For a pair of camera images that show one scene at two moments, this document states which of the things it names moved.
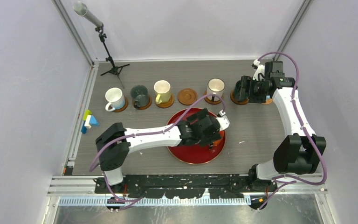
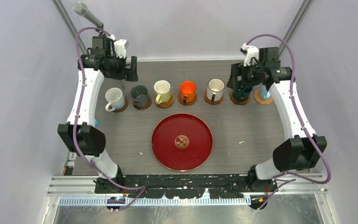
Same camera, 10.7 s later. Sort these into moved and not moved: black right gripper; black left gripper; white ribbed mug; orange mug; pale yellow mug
Moved: black left gripper; black right gripper; orange mug
Not moved: white ribbed mug; pale yellow mug
